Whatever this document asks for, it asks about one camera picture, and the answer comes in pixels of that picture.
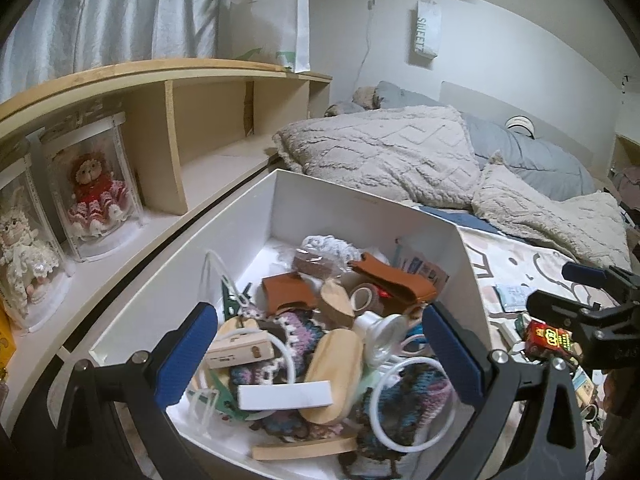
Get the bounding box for green clothespin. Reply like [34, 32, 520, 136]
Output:
[220, 280, 251, 321]
[192, 365, 261, 421]

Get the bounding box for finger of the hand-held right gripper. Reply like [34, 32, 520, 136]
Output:
[561, 261, 640, 305]
[525, 288, 610, 357]

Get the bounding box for blue printed packet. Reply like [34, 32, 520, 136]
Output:
[395, 237, 451, 291]

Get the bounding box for white lace doily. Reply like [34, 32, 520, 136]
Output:
[300, 234, 358, 266]

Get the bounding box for brown leather case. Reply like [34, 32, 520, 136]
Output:
[347, 252, 438, 306]

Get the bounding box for pink blue crochet coaster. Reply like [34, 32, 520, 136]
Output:
[357, 362, 453, 461]
[265, 310, 326, 391]

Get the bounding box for yellow box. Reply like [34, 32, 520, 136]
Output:
[0, 305, 18, 376]

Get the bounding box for wooden strip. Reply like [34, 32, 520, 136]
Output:
[251, 435, 358, 461]

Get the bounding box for beige textured blanket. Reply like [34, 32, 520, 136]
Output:
[272, 105, 631, 271]

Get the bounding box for wooden oval piece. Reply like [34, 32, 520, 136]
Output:
[300, 329, 365, 426]
[320, 280, 357, 331]

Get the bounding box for hanging white paper bag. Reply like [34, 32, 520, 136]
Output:
[411, 0, 443, 67]

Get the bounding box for light brown tape roll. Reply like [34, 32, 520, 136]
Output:
[348, 282, 383, 317]

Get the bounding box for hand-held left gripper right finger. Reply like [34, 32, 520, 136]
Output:
[421, 302, 588, 480]

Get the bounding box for teal printed pouch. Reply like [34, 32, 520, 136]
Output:
[492, 284, 526, 311]

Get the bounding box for brown leather pouch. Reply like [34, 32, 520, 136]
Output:
[261, 272, 321, 317]

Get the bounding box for white cardboard box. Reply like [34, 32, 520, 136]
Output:
[89, 169, 493, 480]

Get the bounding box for small red snack packet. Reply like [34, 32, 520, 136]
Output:
[522, 317, 583, 361]

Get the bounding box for dark blue bed sheet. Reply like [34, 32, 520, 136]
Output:
[420, 205, 501, 233]

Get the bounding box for white dress doll in case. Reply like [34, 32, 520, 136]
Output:
[0, 152, 76, 333]

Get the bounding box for wooden shelf unit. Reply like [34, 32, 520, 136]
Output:
[0, 57, 333, 441]

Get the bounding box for labelled wooden block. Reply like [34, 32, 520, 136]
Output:
[205, 317, 276, 376]

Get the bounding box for white curtain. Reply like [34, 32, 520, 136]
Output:
[0, 0, 221, 106]

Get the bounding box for white plastic ring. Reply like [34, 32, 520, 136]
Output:
[370, 357, 453, 453]

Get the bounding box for white plastic pump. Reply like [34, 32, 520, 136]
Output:
[352, 310, 416, 376]

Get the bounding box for white card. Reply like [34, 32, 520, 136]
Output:
[237, 381, 333, 411]

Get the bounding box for wooden side shelf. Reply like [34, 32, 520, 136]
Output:
[607, 132, 640, 211]

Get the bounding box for grey duvet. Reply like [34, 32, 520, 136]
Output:
[325, 80, 598, 201]

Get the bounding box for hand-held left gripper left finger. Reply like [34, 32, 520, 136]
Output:
[52, 301, 219, 480]

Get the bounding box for white headphones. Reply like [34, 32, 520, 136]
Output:
[505, 115, 536, 138]

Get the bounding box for red dress doll in case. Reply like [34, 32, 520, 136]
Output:
[42, 115, 146, 263]

